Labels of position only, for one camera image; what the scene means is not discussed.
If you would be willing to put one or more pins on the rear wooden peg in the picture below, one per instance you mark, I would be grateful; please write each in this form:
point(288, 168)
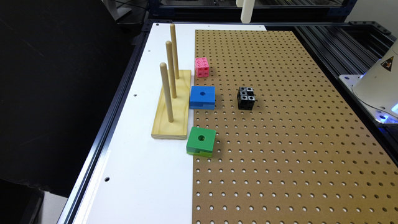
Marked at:
point(174, 50)

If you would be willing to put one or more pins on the blue block with hole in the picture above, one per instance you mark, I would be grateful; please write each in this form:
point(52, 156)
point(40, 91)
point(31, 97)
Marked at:
point(202, 97)

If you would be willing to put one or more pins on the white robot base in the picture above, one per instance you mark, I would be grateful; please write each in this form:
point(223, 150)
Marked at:
point(376, 90)

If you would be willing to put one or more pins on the wooden peg stand base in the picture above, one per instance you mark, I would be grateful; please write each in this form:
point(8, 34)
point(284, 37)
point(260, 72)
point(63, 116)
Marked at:
point(162, 128)

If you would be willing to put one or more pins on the wooden peg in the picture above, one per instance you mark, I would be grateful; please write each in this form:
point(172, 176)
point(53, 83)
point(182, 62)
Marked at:
point(174, 50)
point(166, 87)
point(173, 89)

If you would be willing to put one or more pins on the pink cube block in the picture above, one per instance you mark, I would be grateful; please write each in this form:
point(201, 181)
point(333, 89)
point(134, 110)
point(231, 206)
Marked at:
point(202, 67)

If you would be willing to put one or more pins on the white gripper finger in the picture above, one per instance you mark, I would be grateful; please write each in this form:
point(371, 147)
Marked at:
point(247, 9)

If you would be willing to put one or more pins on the black aluminium table frame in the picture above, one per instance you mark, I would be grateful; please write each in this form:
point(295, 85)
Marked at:
point(130, 177)

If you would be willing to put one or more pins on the black cube block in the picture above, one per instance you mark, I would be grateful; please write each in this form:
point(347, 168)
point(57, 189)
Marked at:
point(246, 98)

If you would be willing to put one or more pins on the front wooden peg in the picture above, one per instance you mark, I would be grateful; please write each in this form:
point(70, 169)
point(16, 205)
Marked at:
point(166, 87)

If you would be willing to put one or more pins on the green block with hole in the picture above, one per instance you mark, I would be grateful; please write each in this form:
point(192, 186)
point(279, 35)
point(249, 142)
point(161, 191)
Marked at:
point(201, 142)

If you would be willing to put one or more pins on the brown pegboard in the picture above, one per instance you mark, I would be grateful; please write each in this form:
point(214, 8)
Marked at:
point(301, 155)

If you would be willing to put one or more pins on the middle wooden peg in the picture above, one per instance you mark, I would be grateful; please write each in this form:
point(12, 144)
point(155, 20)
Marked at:
point(173, 89)

